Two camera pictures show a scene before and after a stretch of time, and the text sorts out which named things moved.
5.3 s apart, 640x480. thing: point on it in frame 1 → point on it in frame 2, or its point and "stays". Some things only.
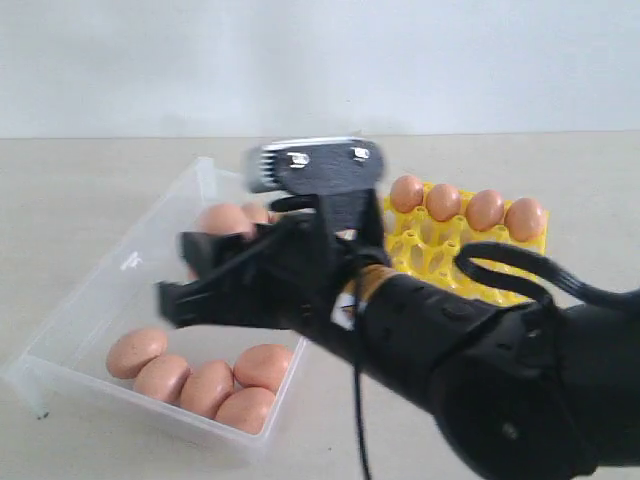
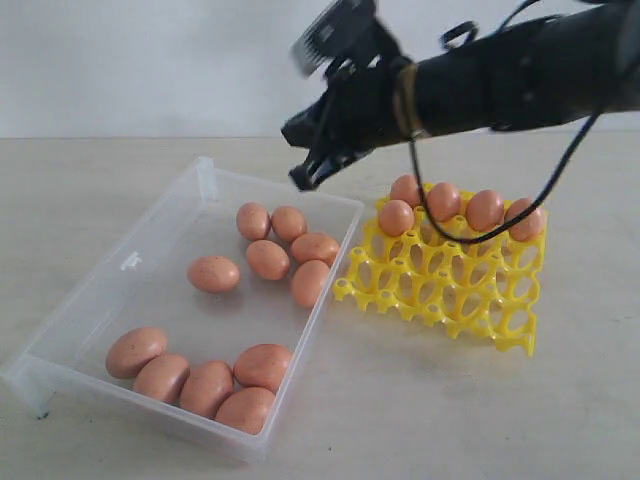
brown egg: (263, 365) stays
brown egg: (485, 210) stays
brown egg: (443, 201) stays
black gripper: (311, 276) → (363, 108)
